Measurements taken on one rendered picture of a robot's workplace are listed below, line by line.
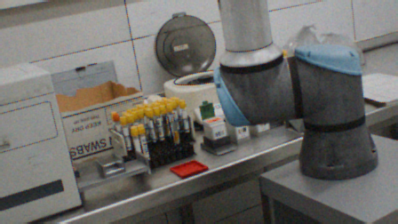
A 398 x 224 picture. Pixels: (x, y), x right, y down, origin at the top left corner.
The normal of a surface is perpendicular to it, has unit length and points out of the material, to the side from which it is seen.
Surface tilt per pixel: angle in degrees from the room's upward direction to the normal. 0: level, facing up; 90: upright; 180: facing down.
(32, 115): 90
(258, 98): 98
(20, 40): 90
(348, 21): 90
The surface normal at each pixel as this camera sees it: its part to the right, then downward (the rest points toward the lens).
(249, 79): -0.16, 0.40
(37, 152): 0.46, 0.15
